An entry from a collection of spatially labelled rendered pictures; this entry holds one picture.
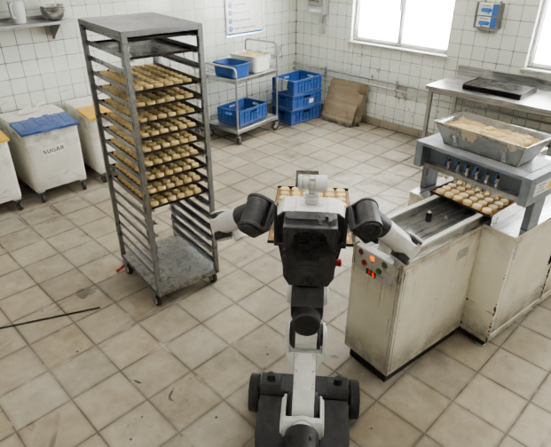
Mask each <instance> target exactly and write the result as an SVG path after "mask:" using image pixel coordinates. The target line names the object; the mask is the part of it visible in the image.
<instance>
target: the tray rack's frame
mask: <svg viewBox="0 0 551 447"><path fill-rule="evenodd" d="M77 20H78V25H79V29H80V35H81V39H82V45H83V54H84V58H85V63H86V68H87V73H88V78H89V83H90V88H91V96H92V102H93V106H94V112H95V116H96V122H97V126H98V135H99V140H100V145H101V150H102V155H103V160H104V164H105V170H106V179H107V183H108V189H109V193H110V198H111V203H112V208H113V213H114V222H115V227H116V231H117V237H118V241H119V247H120V251H121V256H122V258H123V259H122V261H123V262H124V263H125V264H126V266H125V270H126V271H128V268H127V264H128V265H129V266H130V267H131V268H132V269H133V270H134V271H135V272H136V273H137V274H138V275H139V276H140V277H141V278H142V279H143V280H144V281H145V282H146V283H147V284H148V286H149V287H150V288H151V290H150V292H151V293H152V295H153V300H154V301H155V302H156V298H155V296H156V295H157V291H156V285H155V278H154V275H153V274H152V273H151V272H150V271H149V270H148V269H147V268H146V267H145V265H144V264H143V263H141V262H140V261H139V260H138V259H137V257H136V256H134V255H133V254H132V253H131V252H130V251H129V250H128V251H126V252H125V247H124V242H123V237H122V227H121V223H120V217H119V212H118V207H117V202H116V198H115V192H114V183H113V178H112V173H111V168H110V162H109V158H108V152H107V148H106V138H105V133H104V128H103V122H102V118H101V112H100V108H99V102H98V93H97V88H96V83H95V78H94V73H93V68H92V63H91V54H90V48H89V44H88V38H87V33H86V28H85V26H86V27H91V28H94V29H97V30H99V31H102V32H105V33H108V34H110V35H115V36H118V37H119V33H118V31H126V36H127V37H132V36H141V35H156V34H164V33H172V32H180V31H188V30H196V29H198V24H196V23H199V22H195V21H190V20H183V19H180V18H175V17H171V16H167V15H163V14H159V13H155V12H141V13H131V14H121V15H110V16H99V17H89V18H78V19H77ZM173 232H174V231H173ZM155 243H156V244H157V245H158V246H159V247H160V248H158V249H156V250H157V255H158V256H159V257H160V258H161V259H162V260H160V261H158V263H159V266H160V267H161V268H162V269H163V271H161V272H160V275H161V278H162V279H163V280H164V281H165V282H163V283H161V287H162V293H163V295H165V294H169V293H172V292H174V291H176V290H178V289H180V288H182V287H185V286H189V285H191V284H192V283H195V282H197V281H199V280H202V279H204V278H207V277H210V278H211V279H212V275H214V274H216V271H215V270H214V266H213V263H211V262H210V261H209V260H208V259H207V258H206V257H204V256H203V255H202V254H201V253H199V252H198V251H197V250H196V249H195V248H194V247H192V246H191V245H190V244H189V243H187V242H186V241H185V240H184V239H183V238H181V237H180V236H179V235H178V234H177V233H175V232H174V234H173V235H171V236H168V237H166V238H163V239H158V240H156V241H155ZM133 249H134V250H135V251H136V252H137V253H138V254H139V255H140V256H141V257H142V258H143V259H144V260H145V261H146V262H147V263H148V264H149V265H150V266H151V267H152V268H153V265H152V264H151V263H150V262H149V261H148V260H147V259H146V258H145V257H144V256H143V255H142V254H141V253H140V252H139V251H138V250H137V249H136V248H133Z"/></svg>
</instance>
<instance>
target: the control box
mask: <svg viewBox="0 0 551 447"><path fill-rule="evenodd" d="M359 249H362V250H363V254H362V255H361V254H360V253H359ZM371 255H372V256H373V257H374V262H373V261H371V259H370V256H371ZM362 260H365V261H366V265H363V264H362V262H361V261H362ZM382 263H386V265H387V268H386V269H384V268H383V267H382ZM393 263H394V261H392V260H390V259H389V258H388V257H386V256H384V255H382V254H380V253H378V252H376V251H375V250H373V249H372V248H370V247H368V246H366V245H365V244H363V243H361V242H359V243H358V244H357V247H356V256H355V266H356V267H358V268H359V269H361V270H362V271H364V272H365V273H366V274H367V273H368V272H367V269H369V274H368V275H370V276H371V277H372V272H373V274H374V275H373V277H374V278H375V279H377V280H378V281H380V282H382V283H383V284H384V285H385V286H392V282H393V276H394V270H395V266H394V265H393ZM376 269H380V270H381V274H377V273H376Z"/></svg>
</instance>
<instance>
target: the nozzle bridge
mask: <svg viewBox="0 0 551 447"><path fill-rule="evenodd" d="M448 155H450V156H449V157H448V158H447V156H448ZM446 158H447V160H446V164H447V162H448V159H449V158H451V167H450V169H446V165H445V159H446ZM458 158H459V159H458ZM457 159H458V160H457ZM456 160H457V162H456ZM458 161H460V170H459V173H456V172H455V170H456V169H455V168H456V165H457V164H458ZM455 162H456V164H455V168H454V163H455ZM467 162H468V164H467V165H469V173H468V176H465V172H464V171H463V169H464V166H465V164H466V163H467ZM413 165H415V166H418V167H421V166H423V169H422V175H421V185H420V187H422V188H424V189H425V188H428V187H430V186H432V185H434V184H436V183H437V175H438V172H440V173H443V174H446V175H448V176H451V177H454V178H457V179H459V180H461V181H463V182H466V183H469V184H472V185H474V186H477V187H480V188H482V189H485V190H486V191H489V192H493V193H496V194H498V195H500V196H503V197H505V198H508V199H510V200H513V201H516V205H517V206H520V207H523V208H526V209H525V211H524V215H523V221H522V223H521V227H520V229H521V230H523V231H528V230H530V229H532V228H533V227H535V226H537V225H538V223H539V218H540V215H541V212H542V208H543V206H544V203H545V199H546V196H548V195H549V194H551V160H547V159H544V158H541V157H539V156H536V157H535V158H534V159H533V161H530V162H528V163H525V164H524V165H522V166H520V167H518V168H516V167H513V166H510V165H508V164H506V163H503V162H500V161H496V160H493V159H490V158H487V157H484V156H482V155H479V154H476V153H472V152H469V151H466V150H463V149H460V148H458V147H455V146H452V145H448V144H445V143H444V141H443V139H442V137H441V135H440V133H437V134H435V135H432V136H429V137H425V138H422V139H419V140H417V143H416V149H415V155H414V161H413ZM467 165H466V167H467ZM477 165H478V166H477ZM476 166H477V168H479V176H478V179H477V180H475V179H474V177H475V176H474V175H473V172H474V169H475V167H476ZM466 167H465V170H466ZM477 168H476V169H477ZM487 169H488V170H487ZM486 170H487V171H489V172H490V174H489V180H488V184H485V183H484V179H483V176H484V177H485V175H486V173H487V171H486ZM485 171H486V173H485V175H484V172H485ZM498 172H499V174H498V175H499V176H500V182H499V186H498V187H494V182H493V179H494V177H495V176H496V174H497V173H498ZM475 173H476V170H475ZM475 173H474V174H475Z"/></svg>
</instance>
